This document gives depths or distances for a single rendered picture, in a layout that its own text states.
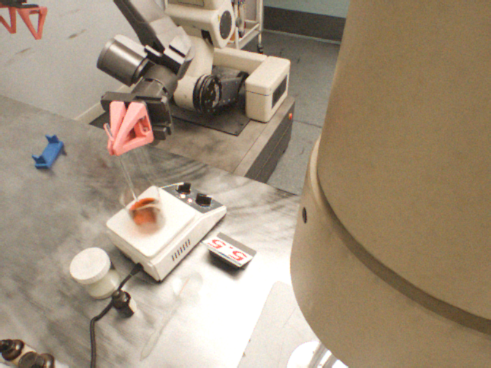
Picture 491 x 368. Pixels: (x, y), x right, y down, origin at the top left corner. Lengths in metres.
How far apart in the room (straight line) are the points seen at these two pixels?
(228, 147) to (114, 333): 1.02
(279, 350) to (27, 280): 0.47
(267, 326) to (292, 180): 1.32
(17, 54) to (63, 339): 1.73
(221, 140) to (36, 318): 1.06
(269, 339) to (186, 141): 1.11
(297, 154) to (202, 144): 0.73
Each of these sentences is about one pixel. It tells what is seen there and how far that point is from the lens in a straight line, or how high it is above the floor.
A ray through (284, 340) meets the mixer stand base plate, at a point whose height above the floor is 0.76.
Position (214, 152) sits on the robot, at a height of 0.37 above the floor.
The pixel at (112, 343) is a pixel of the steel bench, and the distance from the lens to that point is 0.60.
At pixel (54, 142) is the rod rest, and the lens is 0.98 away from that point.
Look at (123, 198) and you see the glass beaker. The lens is 0.54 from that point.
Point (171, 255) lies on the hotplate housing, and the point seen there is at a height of 0.80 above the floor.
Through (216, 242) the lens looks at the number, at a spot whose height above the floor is 0.77.
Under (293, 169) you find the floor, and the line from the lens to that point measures 1.87.
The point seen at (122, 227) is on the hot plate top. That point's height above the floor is 0.84.
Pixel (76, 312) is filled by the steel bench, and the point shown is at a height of 0.75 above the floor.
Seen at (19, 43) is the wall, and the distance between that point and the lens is 2.15.
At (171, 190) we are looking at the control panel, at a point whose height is 0.81.
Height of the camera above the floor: 1.29
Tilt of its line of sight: 47 degrees down
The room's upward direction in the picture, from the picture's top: 1 degrees counter-clockwise
